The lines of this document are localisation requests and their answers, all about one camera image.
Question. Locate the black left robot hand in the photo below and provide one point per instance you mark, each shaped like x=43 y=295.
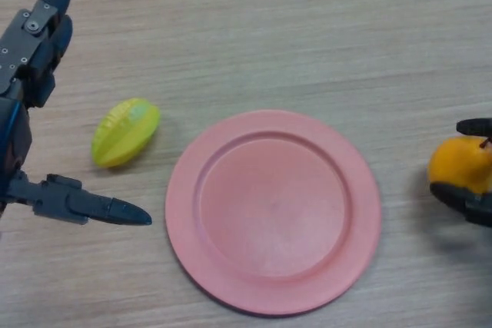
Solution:
x=23 y=55

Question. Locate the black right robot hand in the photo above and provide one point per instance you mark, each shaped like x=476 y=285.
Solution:
x=476 y=209

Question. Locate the yellow orange pear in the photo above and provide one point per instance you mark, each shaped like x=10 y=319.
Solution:
x=457 y=159

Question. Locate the pink round plate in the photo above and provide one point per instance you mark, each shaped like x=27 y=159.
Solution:
x=273 y=213

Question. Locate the yellow green starfruit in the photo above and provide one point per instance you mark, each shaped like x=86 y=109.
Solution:
x=125 y=134

